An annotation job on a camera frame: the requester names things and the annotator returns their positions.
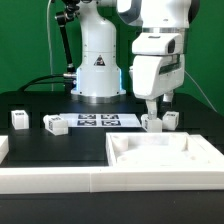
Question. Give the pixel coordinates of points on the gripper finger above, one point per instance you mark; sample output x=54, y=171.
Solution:
x=152, y=109
x=167, y=100

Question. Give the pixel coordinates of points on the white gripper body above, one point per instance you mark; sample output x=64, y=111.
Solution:
x=158, y=66

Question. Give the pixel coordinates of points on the white square table top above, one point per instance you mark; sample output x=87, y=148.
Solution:
x=160, y=150

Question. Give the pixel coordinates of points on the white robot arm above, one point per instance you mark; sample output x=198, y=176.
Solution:
x=98, y=78

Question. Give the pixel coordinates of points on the white sheet with tag markers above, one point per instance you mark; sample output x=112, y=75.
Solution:
x=100, y=120

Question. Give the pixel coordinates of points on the white U-shaped obstacle fence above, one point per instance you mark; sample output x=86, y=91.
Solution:
x=109, y=178

